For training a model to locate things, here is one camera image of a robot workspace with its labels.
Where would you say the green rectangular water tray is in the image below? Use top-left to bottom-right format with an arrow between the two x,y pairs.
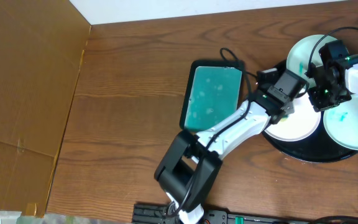
179,59 -> 244,132

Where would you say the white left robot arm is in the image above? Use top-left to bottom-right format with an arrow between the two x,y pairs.
154,68 -> 309,223

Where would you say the black round tray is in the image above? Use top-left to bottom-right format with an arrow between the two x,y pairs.
262,112 -> 358,163

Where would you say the green yellow sponge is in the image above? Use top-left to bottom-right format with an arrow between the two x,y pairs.
278,114 -> 289,122

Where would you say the brown cardboard panel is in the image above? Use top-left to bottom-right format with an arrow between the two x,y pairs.
0,0 -> 91,217

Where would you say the white plate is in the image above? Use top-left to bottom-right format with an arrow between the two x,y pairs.
265,94 -> 321,142

